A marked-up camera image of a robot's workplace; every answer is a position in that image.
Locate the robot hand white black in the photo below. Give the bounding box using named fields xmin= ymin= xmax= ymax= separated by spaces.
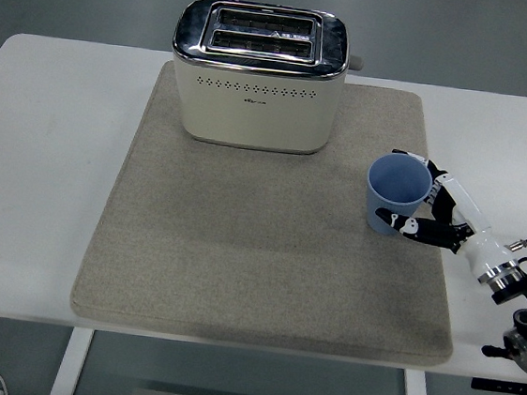
xmin=369 ymin=147 xmax=527 ymax=281

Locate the blue plastic cup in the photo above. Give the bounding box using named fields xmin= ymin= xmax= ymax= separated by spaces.
xmin=361 ymin=151 xmax=436 ymax=239

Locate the black table control panel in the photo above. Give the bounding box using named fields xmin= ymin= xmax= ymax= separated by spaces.
xmin=470 ymin=377 xmax=527 ymax=395

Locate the cream chrome toaster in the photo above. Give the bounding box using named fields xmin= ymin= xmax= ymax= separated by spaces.
xmin=161 ymin=0 xmax=370 ymax=161

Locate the grey-beige felt mat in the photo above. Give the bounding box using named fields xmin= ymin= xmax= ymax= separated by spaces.
xmin=66 ymin=53 xmax=482 ymax=370

